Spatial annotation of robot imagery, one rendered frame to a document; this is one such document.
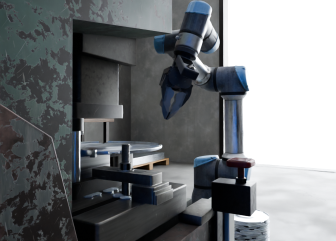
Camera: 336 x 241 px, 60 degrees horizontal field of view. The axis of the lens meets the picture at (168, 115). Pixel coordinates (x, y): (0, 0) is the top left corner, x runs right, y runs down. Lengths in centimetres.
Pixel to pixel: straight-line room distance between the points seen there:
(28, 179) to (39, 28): 20
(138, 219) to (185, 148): 516
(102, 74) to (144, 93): 550
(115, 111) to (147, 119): 544
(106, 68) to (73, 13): 24
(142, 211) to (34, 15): 36
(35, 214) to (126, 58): 46
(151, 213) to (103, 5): 38
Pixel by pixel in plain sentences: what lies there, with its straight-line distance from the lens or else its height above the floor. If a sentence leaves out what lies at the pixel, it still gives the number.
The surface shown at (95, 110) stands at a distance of 62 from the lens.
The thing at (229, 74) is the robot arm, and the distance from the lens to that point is 130.
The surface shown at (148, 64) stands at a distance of 619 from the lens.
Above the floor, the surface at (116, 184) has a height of 71.
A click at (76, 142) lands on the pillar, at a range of 59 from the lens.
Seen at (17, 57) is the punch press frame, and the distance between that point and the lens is 40.
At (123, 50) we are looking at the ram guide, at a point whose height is 102.
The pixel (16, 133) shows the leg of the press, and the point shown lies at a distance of 31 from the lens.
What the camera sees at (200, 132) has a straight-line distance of 553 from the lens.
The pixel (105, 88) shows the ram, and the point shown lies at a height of 93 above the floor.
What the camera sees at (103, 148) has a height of 79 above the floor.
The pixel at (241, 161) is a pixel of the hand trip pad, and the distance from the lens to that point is 70.
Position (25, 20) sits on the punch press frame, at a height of 98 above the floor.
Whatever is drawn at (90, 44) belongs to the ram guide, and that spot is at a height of 101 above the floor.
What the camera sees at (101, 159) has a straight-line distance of 67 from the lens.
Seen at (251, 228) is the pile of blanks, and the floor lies 20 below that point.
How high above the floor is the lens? 86
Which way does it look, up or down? 1 degrees up
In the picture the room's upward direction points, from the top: straight up
